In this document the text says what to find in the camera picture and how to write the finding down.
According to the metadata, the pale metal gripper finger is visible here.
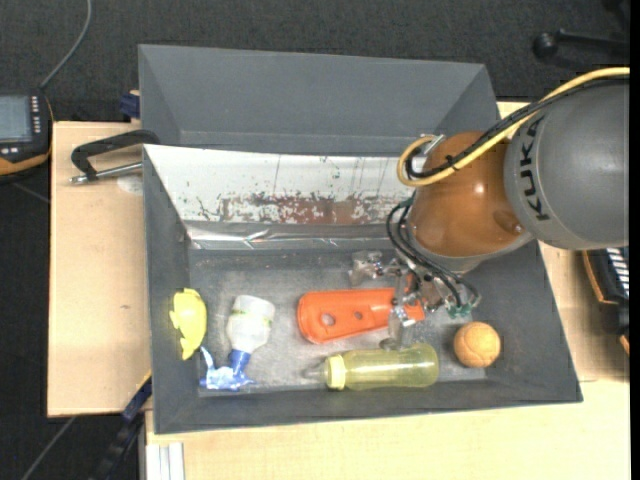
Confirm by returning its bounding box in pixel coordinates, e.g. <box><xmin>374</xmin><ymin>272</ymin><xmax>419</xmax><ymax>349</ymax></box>
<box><xmin>378</xmin><ymin>307</ymin><xmax>417</xmax><ymax>353</ymax></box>
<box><xmin>348</xmin><ymin>249</ymin><xmax>402</xmax><ymax>288</ymax></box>

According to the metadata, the yellow clear baby bottle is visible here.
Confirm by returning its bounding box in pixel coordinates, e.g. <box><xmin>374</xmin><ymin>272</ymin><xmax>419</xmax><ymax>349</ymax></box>
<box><xmin>303</xmin><ymin>342</ymin><xmax>441</xmax><ymax>392</ymax></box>

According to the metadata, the orange flat plastic tool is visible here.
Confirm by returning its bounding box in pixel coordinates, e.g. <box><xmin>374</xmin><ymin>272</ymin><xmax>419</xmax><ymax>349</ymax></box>
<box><xmin>295</xmin><ymin>287</ymin><xmax>427</xmax><ymax>346</ymax></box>

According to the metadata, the orange ball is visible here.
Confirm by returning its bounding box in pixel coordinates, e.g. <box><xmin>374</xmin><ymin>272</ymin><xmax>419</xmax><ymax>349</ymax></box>
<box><xmin>452</xmin><ymin>320</ymin><xmax>502</xmax><ymax>369</ymax></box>

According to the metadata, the white and blue spray bottle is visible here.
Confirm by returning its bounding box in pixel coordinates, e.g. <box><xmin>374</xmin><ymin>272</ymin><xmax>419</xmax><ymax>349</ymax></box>
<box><xmin>199</xmin><ymin>294</ymin><xmax>277</xmax><ymax>392</ymax></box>

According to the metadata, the grey metal bin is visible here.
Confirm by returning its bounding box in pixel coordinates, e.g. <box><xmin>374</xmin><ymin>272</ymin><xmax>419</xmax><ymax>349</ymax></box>
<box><xmin>137</xmin><ymin>43</ymin><xmax>584</xmax><ymax>435</ymax></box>

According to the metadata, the yellow toy banana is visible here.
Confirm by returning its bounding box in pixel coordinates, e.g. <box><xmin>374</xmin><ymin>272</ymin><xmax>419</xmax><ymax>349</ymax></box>
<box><xmin>168</xmin><ymin>287</ymin><xmax>208</xmax><ymax>362</ymax></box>

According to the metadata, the pale wood board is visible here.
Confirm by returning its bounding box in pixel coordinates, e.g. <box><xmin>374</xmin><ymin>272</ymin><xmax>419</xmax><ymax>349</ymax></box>
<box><xmin>46</xmin><ymin>120</ymin><xmax>153</xmax><ymax>418</ymax></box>

